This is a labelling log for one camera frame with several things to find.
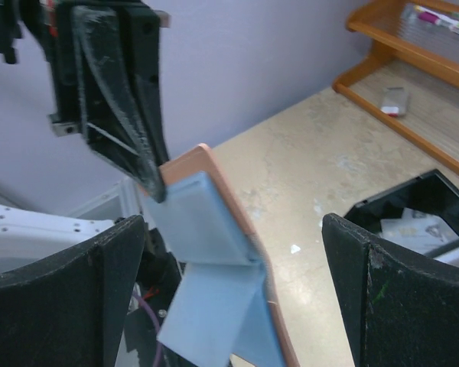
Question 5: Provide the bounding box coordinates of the wooden rack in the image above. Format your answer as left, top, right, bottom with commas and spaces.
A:
333, 1, 459, 175

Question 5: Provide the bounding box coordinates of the black plastic bin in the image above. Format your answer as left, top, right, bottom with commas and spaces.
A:
344, 169, 459, 258

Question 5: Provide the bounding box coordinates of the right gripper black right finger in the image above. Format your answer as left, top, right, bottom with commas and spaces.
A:
322, 213, 459, 366

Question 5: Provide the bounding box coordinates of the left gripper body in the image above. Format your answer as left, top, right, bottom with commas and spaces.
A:
45, 1, 171, 135

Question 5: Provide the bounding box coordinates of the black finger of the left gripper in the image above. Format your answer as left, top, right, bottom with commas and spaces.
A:
73, 7, 166, 203

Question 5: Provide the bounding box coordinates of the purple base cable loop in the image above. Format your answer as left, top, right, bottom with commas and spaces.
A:
132, 292, 164, 367

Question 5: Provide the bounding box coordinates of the pink marker pen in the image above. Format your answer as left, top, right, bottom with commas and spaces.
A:
414, 5, 451, 28

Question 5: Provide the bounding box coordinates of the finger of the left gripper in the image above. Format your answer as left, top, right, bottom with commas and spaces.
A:
119, 3, 169, 164

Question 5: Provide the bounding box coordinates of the pink leather card holder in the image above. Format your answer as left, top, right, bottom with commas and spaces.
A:
145, 144, 298, 366

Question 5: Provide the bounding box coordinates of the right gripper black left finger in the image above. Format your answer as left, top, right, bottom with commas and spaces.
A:
0, 216, 145, 366

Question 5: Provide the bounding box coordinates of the white magnetic stripe card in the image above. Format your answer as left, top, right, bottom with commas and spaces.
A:
379, 208, 459, 255

